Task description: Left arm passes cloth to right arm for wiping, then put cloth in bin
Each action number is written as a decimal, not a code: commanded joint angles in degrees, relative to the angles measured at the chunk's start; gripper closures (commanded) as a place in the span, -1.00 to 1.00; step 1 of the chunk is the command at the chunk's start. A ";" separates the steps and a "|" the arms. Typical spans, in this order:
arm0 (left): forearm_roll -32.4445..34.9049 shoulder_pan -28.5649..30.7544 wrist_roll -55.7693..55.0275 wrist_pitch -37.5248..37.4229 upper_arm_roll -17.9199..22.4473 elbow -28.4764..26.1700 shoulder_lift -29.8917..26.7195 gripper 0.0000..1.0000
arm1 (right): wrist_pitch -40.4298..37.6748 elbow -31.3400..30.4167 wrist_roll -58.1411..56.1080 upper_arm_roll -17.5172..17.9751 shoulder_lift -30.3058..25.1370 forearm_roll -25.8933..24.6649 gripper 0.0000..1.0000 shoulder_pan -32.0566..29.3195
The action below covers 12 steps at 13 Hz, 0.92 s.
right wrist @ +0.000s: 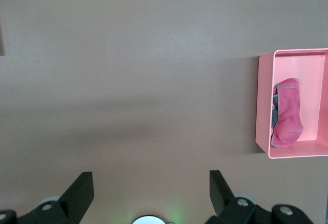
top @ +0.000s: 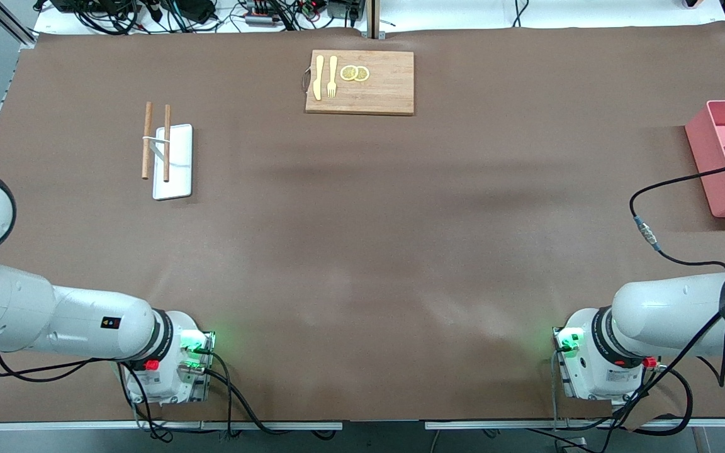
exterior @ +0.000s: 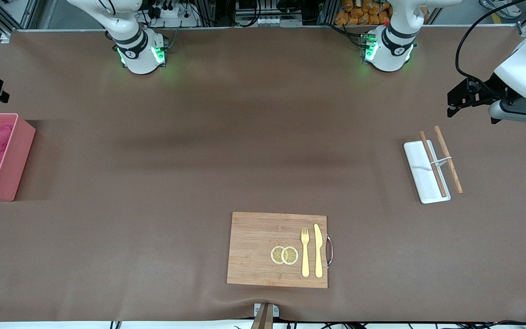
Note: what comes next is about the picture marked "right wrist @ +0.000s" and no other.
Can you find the pink rectangular box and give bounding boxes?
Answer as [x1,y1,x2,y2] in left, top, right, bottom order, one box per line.
[255,47,328,160]

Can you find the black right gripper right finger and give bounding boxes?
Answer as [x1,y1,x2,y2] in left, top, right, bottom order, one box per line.
[206,169,312,224]

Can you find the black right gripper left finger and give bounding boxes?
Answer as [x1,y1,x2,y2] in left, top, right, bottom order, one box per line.
[0,172,94,224]

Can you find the red microfiber cloth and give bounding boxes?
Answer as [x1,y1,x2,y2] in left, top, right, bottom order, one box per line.
[271,77,304,149]

